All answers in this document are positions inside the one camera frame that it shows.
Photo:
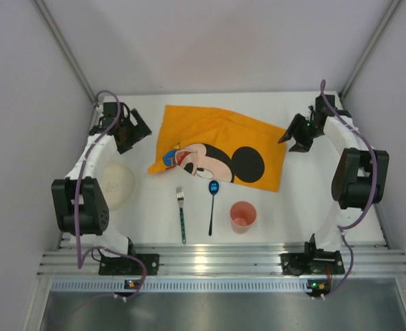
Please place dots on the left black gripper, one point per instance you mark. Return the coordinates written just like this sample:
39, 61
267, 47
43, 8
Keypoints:
130, 132

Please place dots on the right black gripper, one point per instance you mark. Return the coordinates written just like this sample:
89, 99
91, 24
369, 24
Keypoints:
299, 132

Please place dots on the cream round plate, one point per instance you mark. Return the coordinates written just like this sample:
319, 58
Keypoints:
117, 184

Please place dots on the orange cartoon mouse cloth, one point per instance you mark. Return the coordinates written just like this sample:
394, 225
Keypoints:
221, 145

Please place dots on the pink plastic cup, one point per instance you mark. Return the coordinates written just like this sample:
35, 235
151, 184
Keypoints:
242, 216

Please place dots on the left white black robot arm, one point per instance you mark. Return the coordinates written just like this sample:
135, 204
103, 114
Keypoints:
79, 202

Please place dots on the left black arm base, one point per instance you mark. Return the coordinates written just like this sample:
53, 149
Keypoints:
121, 266

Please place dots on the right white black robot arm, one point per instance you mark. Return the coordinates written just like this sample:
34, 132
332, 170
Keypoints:
360, 176

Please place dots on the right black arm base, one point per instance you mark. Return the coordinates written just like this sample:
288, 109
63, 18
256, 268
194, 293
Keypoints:
299, 264

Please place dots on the blue metallic spoon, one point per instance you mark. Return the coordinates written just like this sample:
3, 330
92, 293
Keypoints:
213, 189

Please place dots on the fork with teal handle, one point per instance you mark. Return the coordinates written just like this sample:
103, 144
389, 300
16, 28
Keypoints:
180, 201

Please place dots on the aluminium mounting rail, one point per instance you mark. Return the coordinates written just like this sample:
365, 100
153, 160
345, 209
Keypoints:
216, 260

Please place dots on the perforated grey cable duct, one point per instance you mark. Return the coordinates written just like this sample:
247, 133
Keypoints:
185, 285

